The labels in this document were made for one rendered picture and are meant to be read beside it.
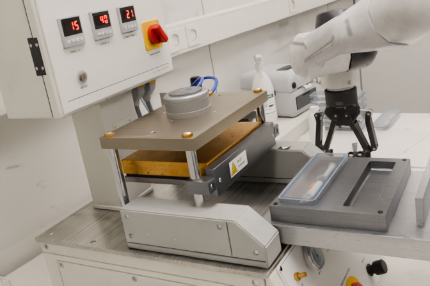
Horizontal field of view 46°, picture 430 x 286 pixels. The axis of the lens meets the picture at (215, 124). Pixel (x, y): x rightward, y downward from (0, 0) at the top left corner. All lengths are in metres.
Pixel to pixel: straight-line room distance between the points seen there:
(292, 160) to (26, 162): 0.67
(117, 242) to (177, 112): 0.24
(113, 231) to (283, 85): 1.09
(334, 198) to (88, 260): 0.43
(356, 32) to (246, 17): 1.17
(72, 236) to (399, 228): 0.55
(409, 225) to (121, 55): 0.56
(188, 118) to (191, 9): 1.02
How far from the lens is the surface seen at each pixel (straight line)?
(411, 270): 1.04
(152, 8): 1.03
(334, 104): 1.21
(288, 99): 1.86
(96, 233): 0.94
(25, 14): 0.83
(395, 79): 3.38
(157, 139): 0.76
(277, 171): 0.98
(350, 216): 0.72
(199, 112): 0.85
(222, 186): 0.78
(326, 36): 0.96
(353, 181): 0.80
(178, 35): 1.66
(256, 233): 0.72
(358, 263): 0.95
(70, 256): 0.96
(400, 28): 0.83
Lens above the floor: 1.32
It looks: 16 degrees down
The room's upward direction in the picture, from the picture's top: 10 degrees counter-clockwise
